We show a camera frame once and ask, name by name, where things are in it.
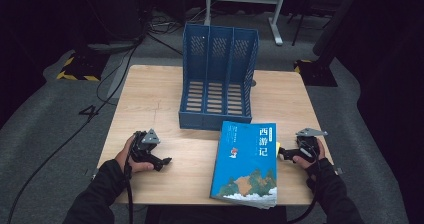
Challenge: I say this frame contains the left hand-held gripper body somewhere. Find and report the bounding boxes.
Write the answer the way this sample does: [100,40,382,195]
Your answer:
[130,128,161,167]

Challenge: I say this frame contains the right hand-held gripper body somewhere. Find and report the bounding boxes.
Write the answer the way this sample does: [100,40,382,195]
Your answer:
[289,127,328,163]

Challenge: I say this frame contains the blue book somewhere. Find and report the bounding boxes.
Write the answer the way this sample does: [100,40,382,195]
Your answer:
[209,120,279,206]

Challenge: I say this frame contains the blue plastic file rack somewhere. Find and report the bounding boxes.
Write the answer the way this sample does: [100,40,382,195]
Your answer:
[178,23,260,132]

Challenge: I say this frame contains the person's right hand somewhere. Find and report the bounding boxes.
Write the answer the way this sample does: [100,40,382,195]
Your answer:
[293,138,326,170]

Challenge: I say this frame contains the person's left hand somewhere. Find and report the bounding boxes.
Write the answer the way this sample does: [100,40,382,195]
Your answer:
[114,135,155,174]

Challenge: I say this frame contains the black base with yellow corner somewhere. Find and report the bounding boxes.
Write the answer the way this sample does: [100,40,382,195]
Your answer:
[293,58,339,88]

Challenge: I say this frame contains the black yellow striped base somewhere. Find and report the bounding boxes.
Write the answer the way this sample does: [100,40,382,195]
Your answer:
[55,52,102,83]

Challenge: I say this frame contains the grey slanted pole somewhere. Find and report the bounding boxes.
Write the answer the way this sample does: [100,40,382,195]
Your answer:
[312,0,365,57]

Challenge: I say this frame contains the left hand-held gripper cable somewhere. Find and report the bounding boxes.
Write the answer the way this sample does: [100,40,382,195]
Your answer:
[123,132,141,224]

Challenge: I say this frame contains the hand-held gripper cable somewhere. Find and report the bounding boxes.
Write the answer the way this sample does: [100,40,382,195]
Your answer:
[286,147,323,224]
[123,132,141,224]

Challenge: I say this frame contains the right hand-held gripper cable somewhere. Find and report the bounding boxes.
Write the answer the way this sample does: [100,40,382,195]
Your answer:
[286,147,323,224]

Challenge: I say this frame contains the long black floor cable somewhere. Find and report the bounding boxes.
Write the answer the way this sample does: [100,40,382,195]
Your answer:
[7,33,148,224]

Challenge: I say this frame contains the bundle of floor cables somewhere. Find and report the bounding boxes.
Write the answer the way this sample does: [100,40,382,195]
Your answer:
[146,12,188,36]

